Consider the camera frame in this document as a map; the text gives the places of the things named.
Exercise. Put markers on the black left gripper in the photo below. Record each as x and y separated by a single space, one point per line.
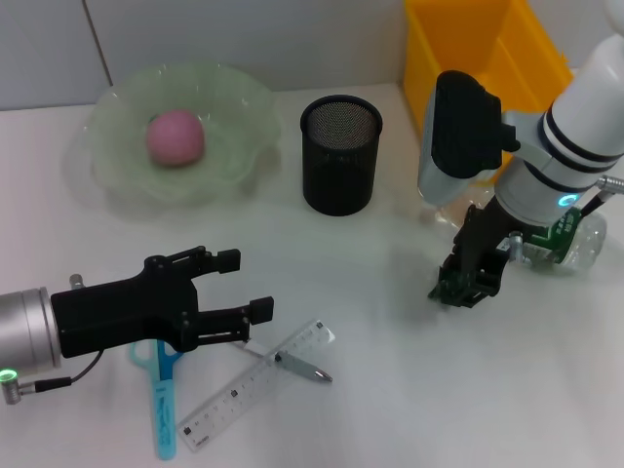
122 312

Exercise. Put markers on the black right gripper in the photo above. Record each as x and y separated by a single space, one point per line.
487 234

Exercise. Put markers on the clear water bottle green label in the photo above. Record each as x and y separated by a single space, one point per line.
587 244

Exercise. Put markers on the pink peach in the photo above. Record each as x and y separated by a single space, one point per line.
174 139

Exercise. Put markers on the transparent plastic ruler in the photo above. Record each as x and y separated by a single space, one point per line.
234 390

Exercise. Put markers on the white grey ballpoint pen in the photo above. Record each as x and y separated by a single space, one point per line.
302 368

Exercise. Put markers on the blue capped scissors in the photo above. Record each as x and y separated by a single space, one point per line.
163 404

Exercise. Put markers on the black mesh pen holder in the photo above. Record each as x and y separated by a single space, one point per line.
339 170

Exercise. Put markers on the green glass fruit plate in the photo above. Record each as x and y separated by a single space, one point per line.
234 122

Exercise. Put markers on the yellow plastic storage bin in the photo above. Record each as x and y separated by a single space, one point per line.
453 44

